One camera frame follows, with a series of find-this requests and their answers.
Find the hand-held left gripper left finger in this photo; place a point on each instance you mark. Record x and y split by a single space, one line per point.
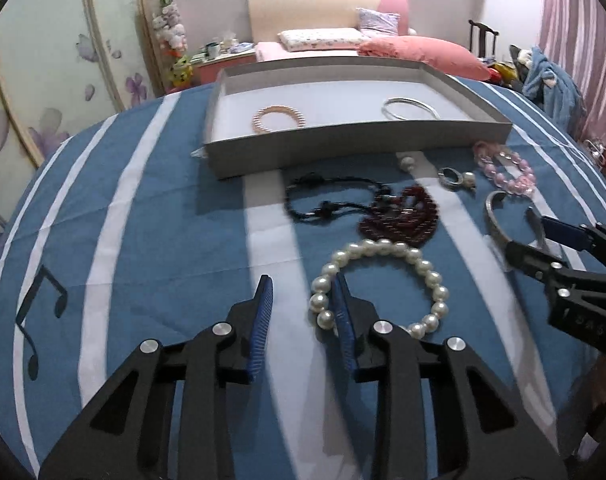
264 325

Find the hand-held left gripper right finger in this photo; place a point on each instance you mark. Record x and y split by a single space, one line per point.
342 320

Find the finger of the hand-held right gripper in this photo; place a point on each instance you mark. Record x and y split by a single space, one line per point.
530 257
563 232

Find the silver cuff bangle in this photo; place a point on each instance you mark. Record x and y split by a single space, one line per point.
493 220

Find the grey shallow tray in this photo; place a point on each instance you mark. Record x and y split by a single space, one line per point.
333 105

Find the pearl earring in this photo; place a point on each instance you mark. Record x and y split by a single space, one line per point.
468 179
407 162

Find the blue white striped blanket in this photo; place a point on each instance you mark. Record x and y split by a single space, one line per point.
158 235

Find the blue garment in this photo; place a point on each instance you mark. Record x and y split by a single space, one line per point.
548 80

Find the colourful toy pile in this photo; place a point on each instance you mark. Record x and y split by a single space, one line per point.
502 70

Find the thin silver bangle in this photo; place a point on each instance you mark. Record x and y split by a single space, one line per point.
408 100

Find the pink curtain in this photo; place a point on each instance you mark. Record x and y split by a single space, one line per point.
578 20

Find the dark wooden chair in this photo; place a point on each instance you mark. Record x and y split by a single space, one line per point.
483 35

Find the pink pillow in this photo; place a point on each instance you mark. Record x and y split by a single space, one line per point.
423 55

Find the pink nightstand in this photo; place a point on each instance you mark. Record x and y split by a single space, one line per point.
218 67

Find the pink bed sheet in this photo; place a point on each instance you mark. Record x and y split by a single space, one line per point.
273 52

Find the white mug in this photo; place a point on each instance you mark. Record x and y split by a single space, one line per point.
213 50

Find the purple patterned pillow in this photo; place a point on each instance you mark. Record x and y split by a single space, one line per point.
378 21

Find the white patterned pillow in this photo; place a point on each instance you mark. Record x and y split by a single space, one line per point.
318 39

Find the plush toy bouquet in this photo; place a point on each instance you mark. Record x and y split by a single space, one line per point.
170 30

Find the cream and pink headboard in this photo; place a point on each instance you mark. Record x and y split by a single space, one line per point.
308 5

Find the floral sliding wardrobe doors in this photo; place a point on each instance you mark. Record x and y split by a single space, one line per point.
58 60

